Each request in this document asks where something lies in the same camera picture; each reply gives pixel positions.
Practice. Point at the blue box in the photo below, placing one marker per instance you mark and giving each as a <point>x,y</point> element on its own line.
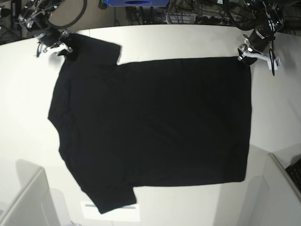
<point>128,3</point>

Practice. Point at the black keyboard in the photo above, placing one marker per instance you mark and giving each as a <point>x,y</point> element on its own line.
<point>294,171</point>

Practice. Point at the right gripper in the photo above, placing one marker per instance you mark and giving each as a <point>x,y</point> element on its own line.
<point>51,39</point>

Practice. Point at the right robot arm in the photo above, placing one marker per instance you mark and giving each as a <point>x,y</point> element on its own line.
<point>35,16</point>

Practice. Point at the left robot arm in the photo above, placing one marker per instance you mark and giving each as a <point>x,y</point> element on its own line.
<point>260,43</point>

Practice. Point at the grey partition panel left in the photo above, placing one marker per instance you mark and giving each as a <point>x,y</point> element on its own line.
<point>34,205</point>

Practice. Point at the grey partition panel right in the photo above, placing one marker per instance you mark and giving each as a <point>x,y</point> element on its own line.
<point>283,206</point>

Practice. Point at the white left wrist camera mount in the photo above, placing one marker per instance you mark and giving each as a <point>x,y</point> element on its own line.
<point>272,63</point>

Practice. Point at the black T-shirt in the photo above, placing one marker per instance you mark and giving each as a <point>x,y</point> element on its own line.
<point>174,122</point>

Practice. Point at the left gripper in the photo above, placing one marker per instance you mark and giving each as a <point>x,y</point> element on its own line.
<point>246,53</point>

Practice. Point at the grey partition panel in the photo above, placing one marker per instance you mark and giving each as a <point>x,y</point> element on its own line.
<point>283,206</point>
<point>34,205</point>

